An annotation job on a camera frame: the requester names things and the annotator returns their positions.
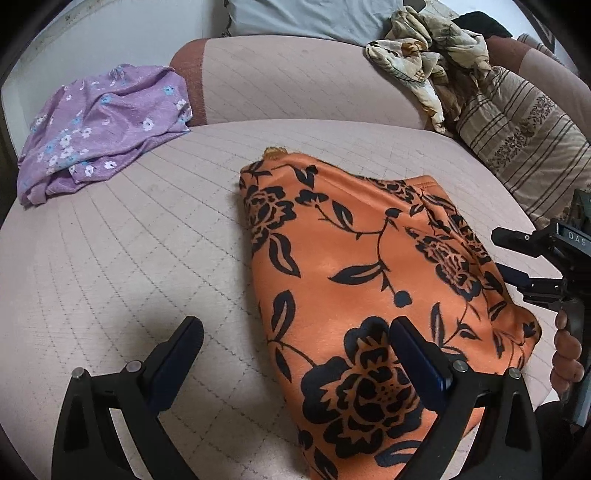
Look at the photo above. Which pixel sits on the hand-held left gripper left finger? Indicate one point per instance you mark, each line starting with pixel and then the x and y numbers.
pixel 176 364

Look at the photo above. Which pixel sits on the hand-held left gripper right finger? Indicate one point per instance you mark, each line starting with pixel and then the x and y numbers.
pixel 420 364

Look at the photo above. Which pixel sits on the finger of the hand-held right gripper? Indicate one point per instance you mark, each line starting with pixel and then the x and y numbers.
pixel 521 240
pixel 531 285

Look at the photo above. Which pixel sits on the orange black floral garment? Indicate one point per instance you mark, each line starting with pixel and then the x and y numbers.
pixel 346 258

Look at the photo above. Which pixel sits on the person's right hand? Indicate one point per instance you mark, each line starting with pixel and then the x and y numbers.
pixel 567 350

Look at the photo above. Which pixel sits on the beige striped cushion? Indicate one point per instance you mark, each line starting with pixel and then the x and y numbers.
pixel 521 134

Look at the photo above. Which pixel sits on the pink quilted sofa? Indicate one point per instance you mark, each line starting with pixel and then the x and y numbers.
pixel 138 254

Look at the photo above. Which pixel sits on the person's dark trouser leg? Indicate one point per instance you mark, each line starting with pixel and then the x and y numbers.
pixel 561 445

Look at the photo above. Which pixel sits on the cream floral cloth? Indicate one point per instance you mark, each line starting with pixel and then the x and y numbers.
pixel 425 60

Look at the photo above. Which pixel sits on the black cloth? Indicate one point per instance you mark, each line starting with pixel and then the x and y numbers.
pixel 480 23

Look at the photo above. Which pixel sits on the purple floral garment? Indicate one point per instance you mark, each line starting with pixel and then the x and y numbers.
pixel 101 120

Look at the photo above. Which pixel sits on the grey pillow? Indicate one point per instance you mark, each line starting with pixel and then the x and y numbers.
pixel 314 18

